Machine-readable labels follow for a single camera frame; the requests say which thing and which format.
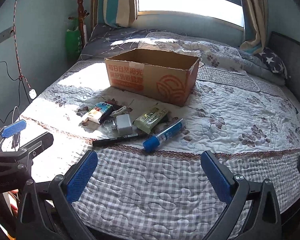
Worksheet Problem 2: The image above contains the person's left hand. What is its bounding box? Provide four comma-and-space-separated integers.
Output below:
0, 190, 19, 216

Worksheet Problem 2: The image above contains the colourful tissue pack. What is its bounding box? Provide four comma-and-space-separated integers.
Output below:
78, 102, 113, 127

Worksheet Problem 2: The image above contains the printed cardboard box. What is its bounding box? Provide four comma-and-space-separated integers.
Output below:
104, 48, 200, 107

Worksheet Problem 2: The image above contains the red black braided cable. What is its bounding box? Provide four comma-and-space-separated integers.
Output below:
12, 0, 33, 91

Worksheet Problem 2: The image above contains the blue glue bottle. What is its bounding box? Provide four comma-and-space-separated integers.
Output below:
142, 118, 186, 152

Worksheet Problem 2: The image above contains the checked quilted pillow mat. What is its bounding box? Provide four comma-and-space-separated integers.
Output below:
196, 66, 261, 93

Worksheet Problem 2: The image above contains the red and black clip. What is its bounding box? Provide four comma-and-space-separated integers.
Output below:
105, 99, 127, 117

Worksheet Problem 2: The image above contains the striped teal curtain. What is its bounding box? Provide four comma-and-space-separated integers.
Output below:
91, 0, 138, 28

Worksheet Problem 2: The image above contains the white charger adapter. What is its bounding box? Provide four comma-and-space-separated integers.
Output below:
112, 114, 133, 135

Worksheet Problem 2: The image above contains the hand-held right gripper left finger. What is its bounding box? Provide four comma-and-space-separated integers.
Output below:
16, 149, 98, 240

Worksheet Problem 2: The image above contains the beige striped curtain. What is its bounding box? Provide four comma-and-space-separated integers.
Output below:
240, 0, 269, 55

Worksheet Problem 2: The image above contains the grey padded headboard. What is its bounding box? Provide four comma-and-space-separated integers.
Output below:
269, 31, 300, 105

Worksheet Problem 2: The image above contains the green plastic bag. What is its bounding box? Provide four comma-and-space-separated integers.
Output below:
66, 26, 81, 61

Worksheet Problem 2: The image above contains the thin black cable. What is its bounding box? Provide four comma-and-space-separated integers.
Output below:
0, 57, 24, 120

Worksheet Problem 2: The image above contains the folded floral quilt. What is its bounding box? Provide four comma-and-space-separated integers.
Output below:
137, 31, 286, 86

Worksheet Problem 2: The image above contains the navy star pillow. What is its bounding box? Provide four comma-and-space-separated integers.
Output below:
254, 47, 289, 79

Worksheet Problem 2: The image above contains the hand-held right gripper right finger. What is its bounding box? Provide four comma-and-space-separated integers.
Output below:
200, 150, 283, 240

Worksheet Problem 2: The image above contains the black marker pen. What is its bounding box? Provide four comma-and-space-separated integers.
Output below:
92, 132, 147, 147

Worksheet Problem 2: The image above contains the window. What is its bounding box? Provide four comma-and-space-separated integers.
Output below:
136, 0, 245, 29

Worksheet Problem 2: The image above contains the floral quilted bedspread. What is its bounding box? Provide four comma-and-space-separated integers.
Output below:
2, 57, 300, 233

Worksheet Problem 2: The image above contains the wooden coat rack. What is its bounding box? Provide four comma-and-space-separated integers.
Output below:
69, 0, 90, 48

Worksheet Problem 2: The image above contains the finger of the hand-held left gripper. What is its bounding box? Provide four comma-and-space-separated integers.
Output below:
5, 132, 54, 165
0, 119, 27, 153

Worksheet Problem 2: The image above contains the grey wall socket strip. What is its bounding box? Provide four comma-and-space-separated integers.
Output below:
0, 29, 15, 47

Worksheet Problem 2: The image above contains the green snack packet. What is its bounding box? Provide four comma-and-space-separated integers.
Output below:
132, 104, 169, 134

